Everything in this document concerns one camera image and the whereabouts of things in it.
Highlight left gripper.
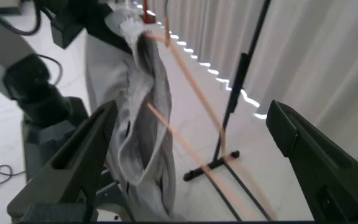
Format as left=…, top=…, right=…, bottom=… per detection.
left=84, top=2, right=133, bottom=55

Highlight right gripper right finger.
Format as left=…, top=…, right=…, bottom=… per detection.
left=265, top=100, right=358, bottom=222

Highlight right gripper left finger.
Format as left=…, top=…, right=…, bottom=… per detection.
left=6, top=100, right=119, bottom=223

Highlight pale grey shorts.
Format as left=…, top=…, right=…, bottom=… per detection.
left=85, top=11, right=186, bottom=222

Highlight pink clothes hanger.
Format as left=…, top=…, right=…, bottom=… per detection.
left=144, top=0, right=277, bottom=222

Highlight black clothes rack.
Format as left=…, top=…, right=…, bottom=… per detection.
left=183, top=0, right=273, bottom=222

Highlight red object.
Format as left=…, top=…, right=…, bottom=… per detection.
left=141, top=0, right=157, bottom=24

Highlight white curtain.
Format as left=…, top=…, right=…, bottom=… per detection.
left=147, top=0, right=358, bottom=177

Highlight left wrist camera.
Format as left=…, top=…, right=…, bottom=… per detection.
left=50, top=12, right=85, bottom=50

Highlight black cable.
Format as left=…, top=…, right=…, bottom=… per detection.
left=0, top=0, right=42, bottom=35
left=0, top=164, right=27, bottom=197
left=35, top=53, right=63, bottom=86

